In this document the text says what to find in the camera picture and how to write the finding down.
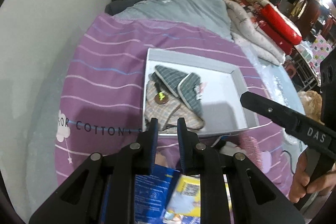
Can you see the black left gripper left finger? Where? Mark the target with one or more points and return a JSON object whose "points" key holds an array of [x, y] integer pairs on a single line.
{"points": [[101, 189]]}

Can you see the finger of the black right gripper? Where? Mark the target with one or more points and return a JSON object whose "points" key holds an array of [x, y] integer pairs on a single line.
{"points": [[279, 114]]}

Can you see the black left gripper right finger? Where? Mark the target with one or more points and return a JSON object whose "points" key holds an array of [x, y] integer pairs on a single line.
{"points": [[233, 189]]}

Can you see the pink glitter sponge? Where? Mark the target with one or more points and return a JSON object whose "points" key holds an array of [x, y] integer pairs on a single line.
{"points": [[251, 148]]}

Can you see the blue printed package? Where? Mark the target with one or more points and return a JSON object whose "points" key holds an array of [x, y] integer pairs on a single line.
{"points": [[152, 194]]}

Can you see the yellow tissue packet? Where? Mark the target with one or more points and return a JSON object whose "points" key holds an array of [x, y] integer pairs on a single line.
{"points": [[184, 205]]}

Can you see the white plush puppy toy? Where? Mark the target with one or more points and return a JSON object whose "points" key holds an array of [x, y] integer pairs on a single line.
{"points": [[230, 149]]}

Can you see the person's right hand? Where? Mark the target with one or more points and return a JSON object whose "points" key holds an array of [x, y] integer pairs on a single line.
{"points": [[301, 184]]}

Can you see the golden plush dog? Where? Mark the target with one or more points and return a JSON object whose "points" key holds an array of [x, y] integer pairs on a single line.
{"points": [[312, 104]]}

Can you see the clear plastic bag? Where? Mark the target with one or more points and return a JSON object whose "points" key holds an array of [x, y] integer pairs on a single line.
{"points": [[278, 84]]}

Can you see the white shallow cardboard box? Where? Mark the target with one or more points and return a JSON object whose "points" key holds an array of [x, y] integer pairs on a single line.
{"points": [[224, 84]]}

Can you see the beige plaid cloth bag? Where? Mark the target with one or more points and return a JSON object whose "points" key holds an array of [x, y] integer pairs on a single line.
{"points": [[169, 111]]}

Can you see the grey plaid slipper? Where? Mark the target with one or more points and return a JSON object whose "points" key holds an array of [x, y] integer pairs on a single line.
{"points": [[186, 87]]}

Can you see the red pillow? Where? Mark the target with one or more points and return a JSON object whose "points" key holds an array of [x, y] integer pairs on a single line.
{"points": [[288, 35]]}

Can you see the purple striped bed sheet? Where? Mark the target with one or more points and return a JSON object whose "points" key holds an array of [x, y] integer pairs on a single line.
{"points": [[101, 102]]}

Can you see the white floral quilt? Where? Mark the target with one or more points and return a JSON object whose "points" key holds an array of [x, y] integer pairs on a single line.
{"points": [[245, 29]]}

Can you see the grey blanket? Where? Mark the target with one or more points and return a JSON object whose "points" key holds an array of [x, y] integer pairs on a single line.
{"points": [[207, 14]]}

